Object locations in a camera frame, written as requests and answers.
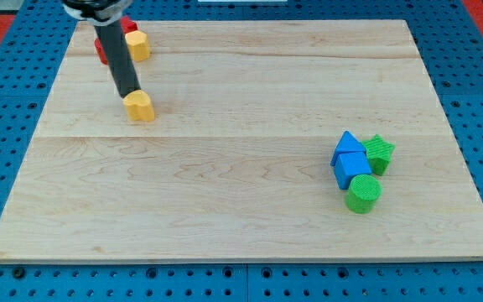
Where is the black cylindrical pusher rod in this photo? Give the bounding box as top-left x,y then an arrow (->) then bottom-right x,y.
95,20 -> 141,98

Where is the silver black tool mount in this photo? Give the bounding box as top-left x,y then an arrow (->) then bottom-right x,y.
61,0 -> 133,26

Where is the yellow heart block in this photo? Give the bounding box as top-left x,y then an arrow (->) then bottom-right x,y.
122,90 -> 155,122

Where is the red circle block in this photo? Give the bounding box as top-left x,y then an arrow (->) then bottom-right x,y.
94,38 -> 108,65

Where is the red block behind rod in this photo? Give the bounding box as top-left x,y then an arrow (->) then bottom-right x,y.
120,16 -> 138,34

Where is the yellow hexagon block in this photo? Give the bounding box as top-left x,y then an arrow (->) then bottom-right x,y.
125,30 -> 151,62

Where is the wooden board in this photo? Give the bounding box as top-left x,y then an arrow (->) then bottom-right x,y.
0,19 -> 483,264

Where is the blue triangle block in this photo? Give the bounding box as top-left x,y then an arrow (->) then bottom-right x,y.
330,131 -> 366,166

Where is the blue cube block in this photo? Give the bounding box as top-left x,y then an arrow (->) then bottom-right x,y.
334,152 -> 372,190

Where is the green star block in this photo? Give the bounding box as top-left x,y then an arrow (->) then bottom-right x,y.
361,134 -> 396,176

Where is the green cylinder block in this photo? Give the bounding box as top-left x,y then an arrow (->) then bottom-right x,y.
345,174 -> 382,214

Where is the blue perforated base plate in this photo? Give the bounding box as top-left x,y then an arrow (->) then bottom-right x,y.
0,1 -> 483,301

